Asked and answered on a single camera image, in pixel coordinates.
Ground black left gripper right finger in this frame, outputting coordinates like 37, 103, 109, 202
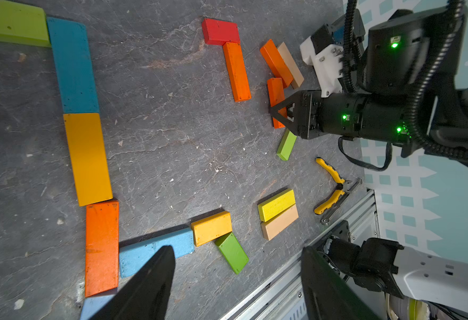
301, 247, 378, 320

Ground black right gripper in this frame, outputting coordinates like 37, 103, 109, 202
269, 90, 323, 139

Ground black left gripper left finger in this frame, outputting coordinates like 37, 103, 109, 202
91, 246, 175, 319

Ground blue long block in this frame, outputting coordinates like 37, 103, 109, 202
119, 228, 195, 278

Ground tan long block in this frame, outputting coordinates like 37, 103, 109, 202
277, 43, 304, 89

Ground light blue block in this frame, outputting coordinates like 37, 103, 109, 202
79, 288, 118, 320

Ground orange long block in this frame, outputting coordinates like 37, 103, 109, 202
85, 199, 119, 297

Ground small orange-yellow block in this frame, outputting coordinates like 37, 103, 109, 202
190, 211, 233, 247

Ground red block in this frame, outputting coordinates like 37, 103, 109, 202
201, 18, 240, 45

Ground yellow-orange long block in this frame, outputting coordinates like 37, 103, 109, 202
63, 113, 113, 207

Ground teal long block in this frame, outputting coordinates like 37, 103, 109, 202
47, 17, 99, 113

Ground lime green small block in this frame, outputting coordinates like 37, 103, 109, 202
0, 1, 51, 47

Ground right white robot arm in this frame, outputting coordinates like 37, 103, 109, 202
270, 1, 468, 319

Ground yellow black pliers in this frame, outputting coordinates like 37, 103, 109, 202
313, 157, 363, 225

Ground yellow-green wide block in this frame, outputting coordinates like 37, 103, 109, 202
257, 189, 295, 222

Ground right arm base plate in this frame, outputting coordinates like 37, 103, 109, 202
315, 220, 351, 252

